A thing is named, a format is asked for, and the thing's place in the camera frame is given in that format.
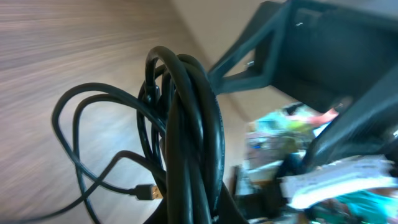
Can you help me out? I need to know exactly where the thin black usb cable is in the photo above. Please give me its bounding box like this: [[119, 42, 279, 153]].
[[0, 82, 169, 224]]

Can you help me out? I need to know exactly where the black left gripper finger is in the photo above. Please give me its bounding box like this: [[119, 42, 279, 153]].
[[152, 184, 249, 224]]

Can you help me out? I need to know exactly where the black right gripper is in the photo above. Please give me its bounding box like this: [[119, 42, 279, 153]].
[[208, 1, 397, 171]]

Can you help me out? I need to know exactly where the thick black cable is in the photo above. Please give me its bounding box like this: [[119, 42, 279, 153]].
[[136, 45, 226, 224]]

